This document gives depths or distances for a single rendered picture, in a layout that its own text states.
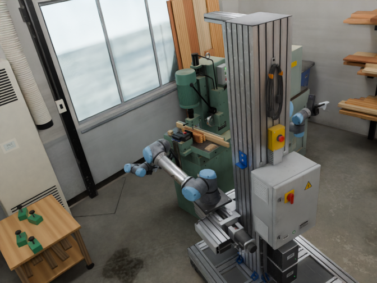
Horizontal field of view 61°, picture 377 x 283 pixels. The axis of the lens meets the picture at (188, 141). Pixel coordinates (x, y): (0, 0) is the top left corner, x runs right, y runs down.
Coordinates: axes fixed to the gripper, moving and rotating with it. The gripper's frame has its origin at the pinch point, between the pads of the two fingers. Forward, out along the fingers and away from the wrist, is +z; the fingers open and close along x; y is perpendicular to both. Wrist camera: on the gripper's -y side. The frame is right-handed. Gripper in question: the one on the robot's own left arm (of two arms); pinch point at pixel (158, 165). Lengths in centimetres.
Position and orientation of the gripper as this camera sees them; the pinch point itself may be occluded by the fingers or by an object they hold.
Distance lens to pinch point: 295.6
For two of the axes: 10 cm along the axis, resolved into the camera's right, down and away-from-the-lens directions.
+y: -2.4, 9.6, 1.5
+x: 6.9, 2.8, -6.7
